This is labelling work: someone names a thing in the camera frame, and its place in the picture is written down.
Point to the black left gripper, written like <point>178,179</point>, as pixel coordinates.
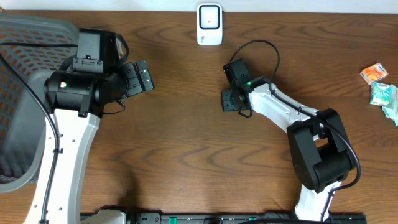
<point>132,73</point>

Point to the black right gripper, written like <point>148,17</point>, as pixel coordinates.
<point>225,105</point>

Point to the orange tissue pack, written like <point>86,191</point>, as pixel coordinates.
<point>374,73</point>

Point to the green tissue pack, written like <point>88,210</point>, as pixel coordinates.
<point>380,94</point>

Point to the green wet wipes pack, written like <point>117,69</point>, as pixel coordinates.
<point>390,110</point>

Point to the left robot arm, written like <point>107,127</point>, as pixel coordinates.
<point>74,99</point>

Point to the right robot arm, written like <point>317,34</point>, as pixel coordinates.
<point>322,156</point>

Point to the white barcode scanner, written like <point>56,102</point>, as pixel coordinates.
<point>209,24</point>

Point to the grey plastic shopping basket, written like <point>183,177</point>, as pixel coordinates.
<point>34,47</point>

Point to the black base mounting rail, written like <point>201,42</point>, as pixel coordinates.
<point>269,217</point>

